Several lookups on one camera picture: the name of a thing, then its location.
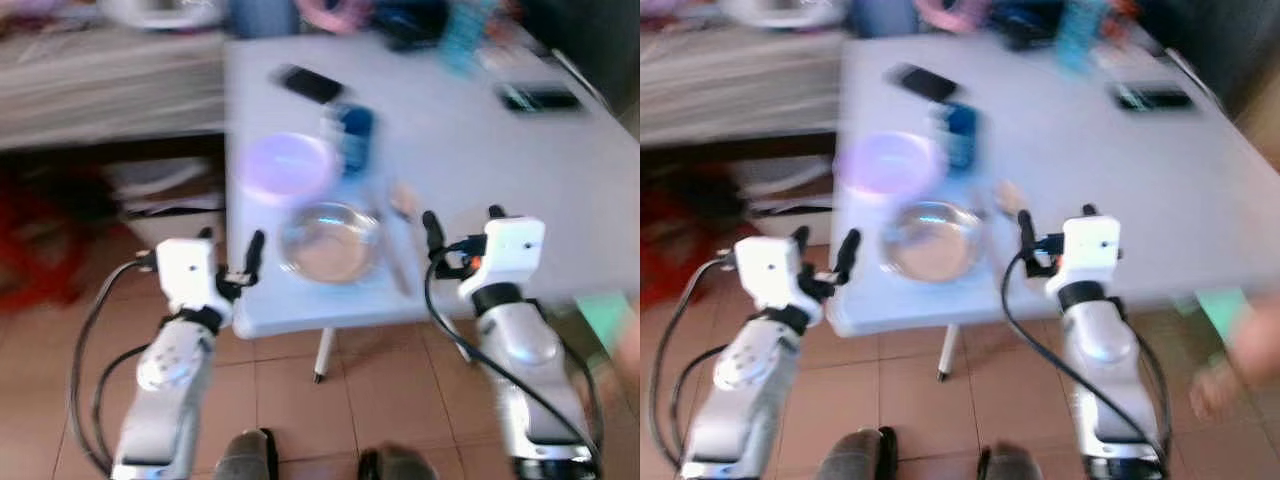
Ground person's hand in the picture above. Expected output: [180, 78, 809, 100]
[612, 304, 641, 389]
[1188, 298, 1280, 422]

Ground wooden spoon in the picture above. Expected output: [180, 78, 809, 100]
[386, 182, 419, 297]

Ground white storage box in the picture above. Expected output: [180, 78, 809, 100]
[728, 153, 837, 247]
[104, 158, 227, 249]

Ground clear glass bowl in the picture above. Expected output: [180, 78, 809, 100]
[279, 200, 387, 287]
[880, 199, 988, 284]

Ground white table leg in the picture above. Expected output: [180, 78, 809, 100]
[313, 328, 336, 384]
[937, 322, 963, 382]

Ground black remote control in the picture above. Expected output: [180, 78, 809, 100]
[498, 85, 585, 114]
[1108, 84, 1197, 112]

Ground red item on floor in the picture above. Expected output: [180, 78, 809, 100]
[640, 168, 725, 309]
[0, 168, 105, 307]

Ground green cloth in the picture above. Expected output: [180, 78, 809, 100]
[1194, 287, 1253, 343]
[574, 293, 635, 353]

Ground light wooden bench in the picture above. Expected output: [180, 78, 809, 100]
[0, 26, 229, 153]
[640, 26, 843, 153]

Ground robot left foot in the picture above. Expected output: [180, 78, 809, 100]
[214, 429, 278, 480]
[818, 427, 898, 480]

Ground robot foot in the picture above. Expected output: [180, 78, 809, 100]
[358, 445, 438, 480]
[818, 427, 898, 480]
[978, 444, 1047, 480]
[214, 429, 278, 480]

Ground teal packet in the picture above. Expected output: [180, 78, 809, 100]
[1054, 0, 1113, 74]
[443, 0, 498, 77]

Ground black phone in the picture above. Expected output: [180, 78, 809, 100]
[893, 63, 962, 105]
[276, 64, 348, 107]

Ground dark cabinet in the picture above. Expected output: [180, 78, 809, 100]
[518, 0, 641, 113]
[1138, 0, 1280, 115]

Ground black and blue bag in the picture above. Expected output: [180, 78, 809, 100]
[374, 0, 453, 53]
[988, 0, 1063, 52]

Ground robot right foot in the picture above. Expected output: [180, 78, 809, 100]
[358, 445, 438, 480]
[978, 444, 1047, 480]

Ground white round bowl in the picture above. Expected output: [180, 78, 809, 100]
[98, 0, 227, 30]
[718, 0, 853, 29]

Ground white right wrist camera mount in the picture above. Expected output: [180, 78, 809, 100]
[458, 217, 547, 301]
[1044, 215, 1123, 297]

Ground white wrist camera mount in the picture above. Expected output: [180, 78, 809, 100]
[458, 217, 547, 301]
[1044, 215, 1123, 297]
[734, 236, 815, 315]
[156, 238, 234, 317]

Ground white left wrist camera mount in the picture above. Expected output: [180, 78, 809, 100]
[156, 238, 234, 317]
[734, 236, 815, 315]

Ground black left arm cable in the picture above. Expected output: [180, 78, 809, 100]
[648, 252, 741, 475]
[68, 256, 161, 475]

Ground pink ring-shaped item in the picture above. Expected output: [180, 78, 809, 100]
[294, 0, 377, 37]
[914, 0, 993, 36]

